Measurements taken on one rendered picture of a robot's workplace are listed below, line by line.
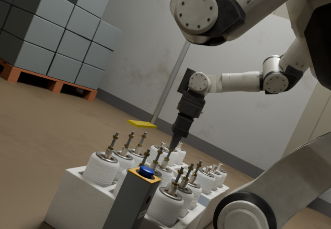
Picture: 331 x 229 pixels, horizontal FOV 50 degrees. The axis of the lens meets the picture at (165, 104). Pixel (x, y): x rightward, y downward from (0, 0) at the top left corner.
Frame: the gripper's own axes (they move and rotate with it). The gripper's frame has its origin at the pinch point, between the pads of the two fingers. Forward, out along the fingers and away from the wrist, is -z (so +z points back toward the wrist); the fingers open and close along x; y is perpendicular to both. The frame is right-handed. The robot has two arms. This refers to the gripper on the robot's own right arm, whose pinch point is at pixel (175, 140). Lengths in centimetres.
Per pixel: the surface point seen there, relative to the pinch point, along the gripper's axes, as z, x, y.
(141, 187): -7.2, 44.4, -8.6
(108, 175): -14.8, 21.1, -17.2
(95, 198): -21.0, 26.4, -18.0
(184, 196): -11.9, 20.0, 7.5
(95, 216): -25.7, 27.3, -15.7
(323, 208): -32, -189, 178
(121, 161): -11.9, 11.1, -15.1
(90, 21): 40, -218, -93
